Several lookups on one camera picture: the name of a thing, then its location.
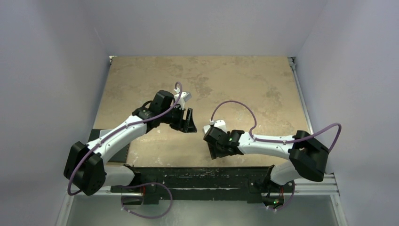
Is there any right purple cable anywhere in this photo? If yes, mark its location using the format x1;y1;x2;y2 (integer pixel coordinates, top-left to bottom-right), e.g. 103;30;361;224
210;100;342;213

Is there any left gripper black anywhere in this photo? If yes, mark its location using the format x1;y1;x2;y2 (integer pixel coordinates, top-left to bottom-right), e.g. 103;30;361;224
160;104;196;133

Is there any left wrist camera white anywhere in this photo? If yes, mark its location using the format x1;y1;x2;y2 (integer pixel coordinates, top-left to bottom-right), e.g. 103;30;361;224
174;89;192;109

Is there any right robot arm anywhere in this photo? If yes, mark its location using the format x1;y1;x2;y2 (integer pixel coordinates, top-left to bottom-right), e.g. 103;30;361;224
203;125;329;192

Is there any red white remote control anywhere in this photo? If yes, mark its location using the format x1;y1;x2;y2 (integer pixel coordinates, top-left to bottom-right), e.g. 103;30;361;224
202;125;211;134

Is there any white plastic box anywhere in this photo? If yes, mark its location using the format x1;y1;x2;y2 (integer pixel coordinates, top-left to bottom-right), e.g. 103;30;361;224
99;129;112;140

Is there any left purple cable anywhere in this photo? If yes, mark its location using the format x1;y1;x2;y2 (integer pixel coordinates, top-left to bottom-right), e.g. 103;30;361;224
67;81;184;196

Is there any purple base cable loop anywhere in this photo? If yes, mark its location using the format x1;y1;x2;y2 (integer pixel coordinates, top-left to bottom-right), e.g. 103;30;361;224
120;182;174;219

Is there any aluminium frame rail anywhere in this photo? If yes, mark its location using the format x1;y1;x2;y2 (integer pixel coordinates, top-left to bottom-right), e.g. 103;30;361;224
287;57;338;195

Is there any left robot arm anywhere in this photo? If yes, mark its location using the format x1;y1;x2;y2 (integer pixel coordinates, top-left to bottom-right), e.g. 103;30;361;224
64;88;197;196

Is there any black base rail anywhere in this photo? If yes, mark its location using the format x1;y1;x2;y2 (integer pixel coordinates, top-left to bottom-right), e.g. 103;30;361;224
111;167;295;204

